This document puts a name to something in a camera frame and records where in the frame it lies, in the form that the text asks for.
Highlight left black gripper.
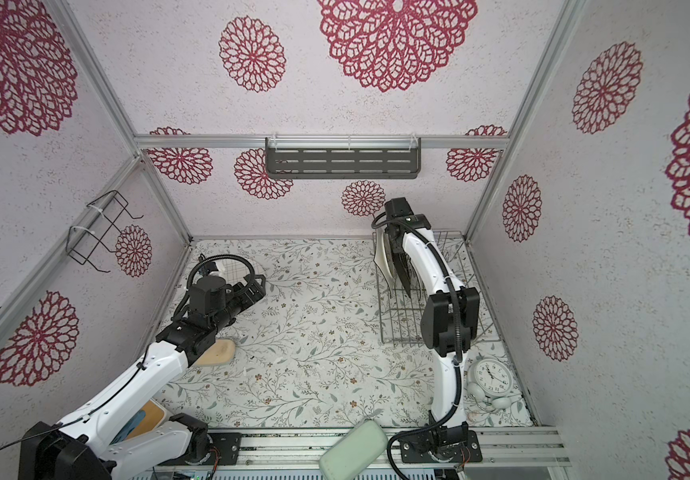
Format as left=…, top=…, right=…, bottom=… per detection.
left=212, top=273, right=266, bottom=336

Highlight round plaid white plate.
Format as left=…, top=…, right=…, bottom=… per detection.
left=199, top=259, right=250, bottom=285

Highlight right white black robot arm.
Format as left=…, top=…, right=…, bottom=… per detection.
left=371, top=197, right=480, bottom=450

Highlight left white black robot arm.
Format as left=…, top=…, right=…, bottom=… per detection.
left=15, top=254, right=266, bottom=479

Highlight white plate at rack back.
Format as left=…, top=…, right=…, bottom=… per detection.
left=374, top=229, right=395, bottom=288

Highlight dark square plate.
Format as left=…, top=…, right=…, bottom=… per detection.
left=391, top=252, right=412, bottom=297

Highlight beige oval sponge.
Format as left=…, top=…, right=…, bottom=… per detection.
left=194, top=339, right=236, bottom=367

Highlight wooden top tissue box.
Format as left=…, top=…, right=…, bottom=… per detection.
left=111, top=400, right=171, bottom=444

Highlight white alarm clock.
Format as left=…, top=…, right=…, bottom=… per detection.
left=467, top=358, right=518, bottom=411

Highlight green rounded pad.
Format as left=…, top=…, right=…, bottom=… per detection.
left=319, top=419, right=388, bottom=480

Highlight wire dish rack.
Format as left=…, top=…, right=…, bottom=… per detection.
left=375, top=231, right=500, bottom=346

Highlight grey wall shelf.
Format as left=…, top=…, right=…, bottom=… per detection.
left=264, top=137, right=422, bottom=180

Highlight black wire wall basket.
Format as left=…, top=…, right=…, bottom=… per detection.
left=64, top=189, right=143, bottom=274

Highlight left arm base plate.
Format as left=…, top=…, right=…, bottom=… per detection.
left=203, top=432, right=243, bottom=467

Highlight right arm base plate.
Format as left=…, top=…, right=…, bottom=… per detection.
left=399, top=423, right=483, bottom=464

